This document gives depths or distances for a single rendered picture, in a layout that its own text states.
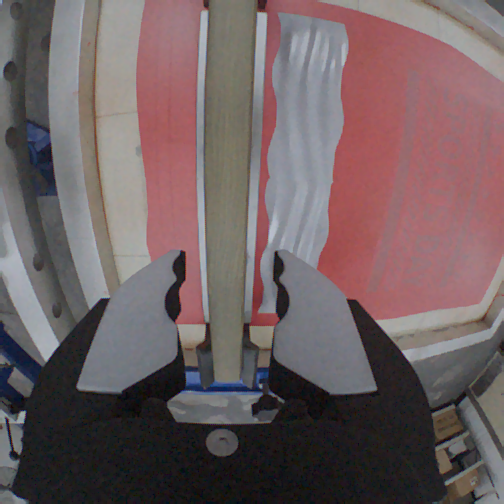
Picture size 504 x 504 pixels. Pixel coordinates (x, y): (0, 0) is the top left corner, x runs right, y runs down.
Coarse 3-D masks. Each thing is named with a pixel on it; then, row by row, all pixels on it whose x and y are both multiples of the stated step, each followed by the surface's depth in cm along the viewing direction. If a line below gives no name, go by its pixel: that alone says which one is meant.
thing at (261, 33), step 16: (256, 32) 16; (256, 48) 17; (256, 64) 18; (256, 80) 18; (256, 96) 19; (256, 112) 20; (256, 128) 20; (256, 144) 21; (256, 160) 22; (256, 176) 22; (256, 192) 23; (256, 208) 24; (256, 224) 25; (208, 320) 30
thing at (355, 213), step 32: (160, 192) 26; (192, 192) 27; (352, 192) 28; (384, 192) 28; (160, 224) 28; (192, 224) 28; (352, 224) 29; (160, 256) 30; (192, 256) 30; (256, 256) 31; (320, 256) 31; (352, 256) 32; (480, 256) 33; (192, 288) 32; (256, 288) 33; (352, 288) 34; (448, 288) 36; (480, 288) 37; (192, 320) 35; (256, 320) 36
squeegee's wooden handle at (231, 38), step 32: (224, 0) 10; (256, 0) 11; (224, 32) 12; (224, 64) 13; (224, 96) 14; (224, 128) 14; (224, 160) 15; (224, 192) 16; (224, 224) 17; (224, 256) 19; (224, 288) 20; (224, 320) 21; (224, 352) 23
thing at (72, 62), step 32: (64, 0) 12; (96, 0) 14; (448, 0) 13; (480, 0) 12; (64, 32) 14; (96, 32) 17; (480, 32) 16; (64, 64) 16; (64, 96) 17; (64, 128) 19; (64, 160) 20; (96, 160) 24; (64, 192) 22; (96, 192) 24; (64, 224) 24; (96, 224) 25; (96, 256) 26; (96, 288) 28; (480, 320) 42; (192, 352) 37; (416, 352) 38
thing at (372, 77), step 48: (192, 0) 17; (288, 0) 17; (144, 48) 19; (192, 48) 20; (384, 48) 20; (432, 48) 19; (144, 96) 21; (192, 96) 22; (384, 96) 22; (480, 96) 21; (144, 144) 24; (192, 144) 24; (384, 144) 25
